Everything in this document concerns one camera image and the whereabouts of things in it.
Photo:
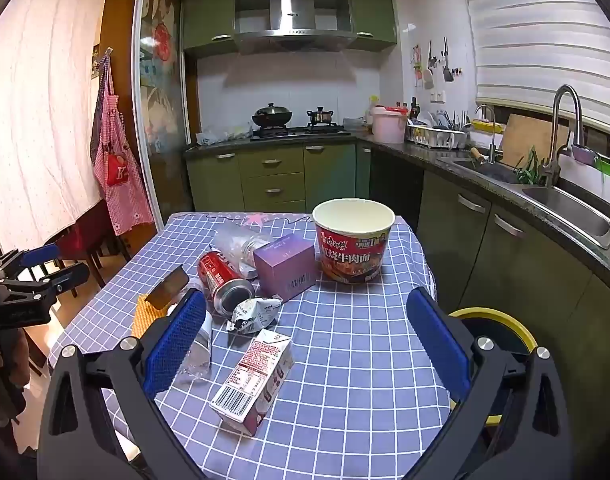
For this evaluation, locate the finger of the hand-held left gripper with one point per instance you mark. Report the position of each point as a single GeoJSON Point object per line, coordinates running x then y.
{"type": "Point", "coordinates": [60, 280]}
{"type": "Point", "coordinates": [37, 255]}

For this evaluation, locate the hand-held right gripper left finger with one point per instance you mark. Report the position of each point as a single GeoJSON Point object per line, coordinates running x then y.
{"type": "Point", "coordinates": [175, 340]}

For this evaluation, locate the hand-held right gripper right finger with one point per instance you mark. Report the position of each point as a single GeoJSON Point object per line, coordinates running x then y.
{"type": "Point", "coordinates": [440, 340]}

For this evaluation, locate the clear plastic water bottle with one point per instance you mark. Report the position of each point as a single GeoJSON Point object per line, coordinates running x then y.
{"type": "Point", "coordinates": [202, 345]}

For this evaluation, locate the orange foam fruit net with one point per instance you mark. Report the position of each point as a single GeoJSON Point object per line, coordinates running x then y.
{"type": "Point", "coordinates": [145, 315]}

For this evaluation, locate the dark shiny packet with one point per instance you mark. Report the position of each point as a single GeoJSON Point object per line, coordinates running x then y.
{"type": "Point", "coordinates": [167, 287]}

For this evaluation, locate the yellow rimmed trash bin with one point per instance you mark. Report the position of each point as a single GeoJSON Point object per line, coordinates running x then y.
{"type": "Point", "coordinates": [490, 312]}

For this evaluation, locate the red soda can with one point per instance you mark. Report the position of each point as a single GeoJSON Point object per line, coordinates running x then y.
{"type": "Point", "coordinates": [217, 272]}

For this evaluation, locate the white green snack wrapper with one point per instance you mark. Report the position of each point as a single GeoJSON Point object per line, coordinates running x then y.
{"type": "Point", "coordinates": [255, 315]}

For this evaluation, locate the white milk carton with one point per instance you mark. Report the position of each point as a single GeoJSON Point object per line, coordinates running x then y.
{"type": "Point", "coordinates": [255, 375]}

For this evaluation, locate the small white drink bottle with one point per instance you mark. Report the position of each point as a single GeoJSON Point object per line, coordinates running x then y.
{"type": "Point", "coordinates": [235, 240]}

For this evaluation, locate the red instant noodle cup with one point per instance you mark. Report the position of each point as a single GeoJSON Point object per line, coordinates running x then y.
{"type": "Point", "coordinates": [352, 255]}

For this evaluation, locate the purple cardboard box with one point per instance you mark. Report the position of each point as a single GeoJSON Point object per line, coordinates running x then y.
{"type": "Point", "coordinates": [285, 270]}

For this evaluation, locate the dark red wooden chair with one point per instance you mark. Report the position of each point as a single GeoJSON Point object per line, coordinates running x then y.
{"type": "Point", "coordinates": [85, 245]}

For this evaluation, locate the blue checked tablecloth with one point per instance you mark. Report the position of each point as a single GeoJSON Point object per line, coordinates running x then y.
{"type": "Point", "coordinates": [360, 360]}

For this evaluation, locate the red checked apron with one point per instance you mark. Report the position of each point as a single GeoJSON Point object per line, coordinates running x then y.
{"type": "Point", "coordinates": [117, 170]}

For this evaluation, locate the long green base cabinet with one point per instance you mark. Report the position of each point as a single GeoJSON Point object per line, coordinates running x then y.
{"type": "Point", "coordinates": [525, 260]}

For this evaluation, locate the white curtain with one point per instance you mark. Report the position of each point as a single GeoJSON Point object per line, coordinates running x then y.
{"type": "Point", "coordinates": [40, 110]}

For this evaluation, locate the steel kitchen sink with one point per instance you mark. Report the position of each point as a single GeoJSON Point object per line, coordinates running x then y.
{"type": "Point", "coordinates": [565, 205]}

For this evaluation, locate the green base cabinet with drawers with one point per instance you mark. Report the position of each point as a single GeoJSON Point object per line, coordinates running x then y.
{"type": "Point", "coordinates": [270, 177]}

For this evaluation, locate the green onions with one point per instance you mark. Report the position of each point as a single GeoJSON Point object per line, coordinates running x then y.
{"type": "Point", "coordinates": [530, 170]}

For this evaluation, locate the white dish rack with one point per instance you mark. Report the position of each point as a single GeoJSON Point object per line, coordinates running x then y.
{"type": "Point", "coordinates": [435, 137]}

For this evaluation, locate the small steel faucet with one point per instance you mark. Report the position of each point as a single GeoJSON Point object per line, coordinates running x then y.
{"type": "Point", "coordinates": [492, 140]}

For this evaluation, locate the printed glass sliding door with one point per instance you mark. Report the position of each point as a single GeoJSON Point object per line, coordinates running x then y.
{"type": "Point", "coordinates": [160, 85]}

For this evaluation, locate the wooden cutting board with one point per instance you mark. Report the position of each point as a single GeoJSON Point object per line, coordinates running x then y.
{"type": "Point", "coordinates": [525, 140]}

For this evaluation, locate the pink lidded container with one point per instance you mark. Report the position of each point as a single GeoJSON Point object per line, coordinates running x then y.
{"type": "Point", "coordinates": [389, 127]}

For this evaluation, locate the yellow plastic tray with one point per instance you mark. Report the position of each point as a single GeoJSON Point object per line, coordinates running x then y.
{"type": "Point", "coordinates": [485, 125]}

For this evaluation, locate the tall steel faucet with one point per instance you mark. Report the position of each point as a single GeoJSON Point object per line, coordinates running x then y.
{"type": "Point", "coordinates": [555, 150]}

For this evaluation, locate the dark sauce bottle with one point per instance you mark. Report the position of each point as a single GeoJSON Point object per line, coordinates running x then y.
{"type": "Point", "coordinates": [414, 110]}

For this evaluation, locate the purple sponge holder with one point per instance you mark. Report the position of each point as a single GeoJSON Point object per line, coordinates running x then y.
{"type": "Point", "coordinates": [584, 154]}

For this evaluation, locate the cooking oil bottle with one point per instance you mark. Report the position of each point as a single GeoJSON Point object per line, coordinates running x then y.
{"type": "Point", "coordinates": [372, 110]}

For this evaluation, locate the black gas stove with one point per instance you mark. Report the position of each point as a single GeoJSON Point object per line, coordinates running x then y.
{"type": "Point", "coordinates": [300, 132]}

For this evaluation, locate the black wok with lid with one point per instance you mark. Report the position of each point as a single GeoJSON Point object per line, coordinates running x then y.
{"type": "Point", "coordinates": [272, 116]}

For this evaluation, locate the small steel pot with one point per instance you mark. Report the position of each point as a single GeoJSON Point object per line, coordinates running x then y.
{"type": "Point", "coordinates": [320, 116]}

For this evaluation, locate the hanging white scoop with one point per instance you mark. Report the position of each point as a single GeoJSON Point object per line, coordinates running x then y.
{"type": "Point", "coordinates": [429, 77]}

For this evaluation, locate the hanging black spatula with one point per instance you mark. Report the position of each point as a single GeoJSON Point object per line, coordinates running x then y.
{"type": "Point", "coordinates": [448, 72]}

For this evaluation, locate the white window blind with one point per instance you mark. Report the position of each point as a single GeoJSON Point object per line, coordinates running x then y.
{"type": "Point", "coordinates": [535, 25]}

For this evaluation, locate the steel range hood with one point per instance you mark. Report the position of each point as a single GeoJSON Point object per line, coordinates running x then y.
{"type": "Point", "coordinates": [291, 15]}

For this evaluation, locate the red wall decoration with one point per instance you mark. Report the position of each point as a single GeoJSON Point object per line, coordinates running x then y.
{"type": "Point", "coordinates": [417, 60]}

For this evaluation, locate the green wall cabinet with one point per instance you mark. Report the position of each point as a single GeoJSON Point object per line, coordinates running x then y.
{"type": "Point", "coordinates": [207, 10]}
{"type": "Point", "coordinates": [372, 10]}

